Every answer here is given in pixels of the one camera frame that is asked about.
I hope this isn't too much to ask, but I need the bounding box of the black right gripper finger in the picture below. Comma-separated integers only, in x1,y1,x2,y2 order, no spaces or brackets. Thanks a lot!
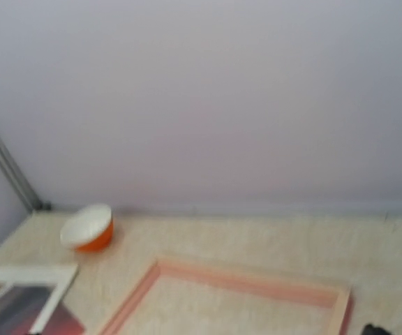
362,324,393,335

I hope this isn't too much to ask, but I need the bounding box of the orange white bowl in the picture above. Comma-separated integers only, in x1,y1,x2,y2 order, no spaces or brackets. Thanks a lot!
60,204,114,253

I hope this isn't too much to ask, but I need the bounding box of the white mat board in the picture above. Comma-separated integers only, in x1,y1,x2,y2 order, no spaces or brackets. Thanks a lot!
0,264,78,334

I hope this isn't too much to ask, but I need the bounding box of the pink wooden picture frame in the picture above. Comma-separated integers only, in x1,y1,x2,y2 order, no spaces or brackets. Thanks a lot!
100,255,352,334

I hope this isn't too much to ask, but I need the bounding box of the left aluminium corner post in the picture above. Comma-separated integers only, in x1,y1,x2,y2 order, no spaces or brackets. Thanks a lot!
0,139,52,212

